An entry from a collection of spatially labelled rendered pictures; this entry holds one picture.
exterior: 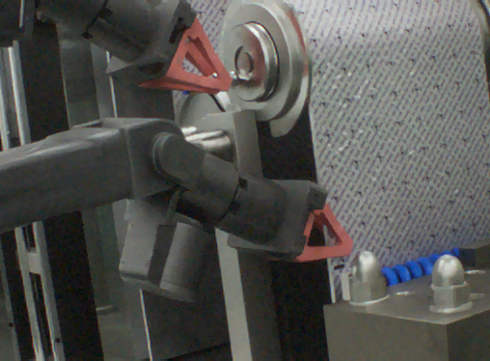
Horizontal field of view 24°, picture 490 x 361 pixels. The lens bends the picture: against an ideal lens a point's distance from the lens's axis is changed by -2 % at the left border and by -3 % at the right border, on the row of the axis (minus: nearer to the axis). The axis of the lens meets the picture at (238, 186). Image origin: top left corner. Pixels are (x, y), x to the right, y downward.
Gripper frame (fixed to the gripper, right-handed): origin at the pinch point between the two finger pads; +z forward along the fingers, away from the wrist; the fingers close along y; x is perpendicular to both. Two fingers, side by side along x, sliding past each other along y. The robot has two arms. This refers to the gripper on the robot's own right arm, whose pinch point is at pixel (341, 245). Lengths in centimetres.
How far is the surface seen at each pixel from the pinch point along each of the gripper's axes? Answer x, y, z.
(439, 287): -3.2, 16.7, -1.9
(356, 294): -4.9, 7.2, -2.5
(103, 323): -12, -67, 14
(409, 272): -0.4, 2.8, 6.7
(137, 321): -11.0, -41.3, 4.7
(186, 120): 10.2, -21.9, -7.8
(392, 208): 5.2, 0.3, 4.5
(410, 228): 4.2, 0.3, 7.4
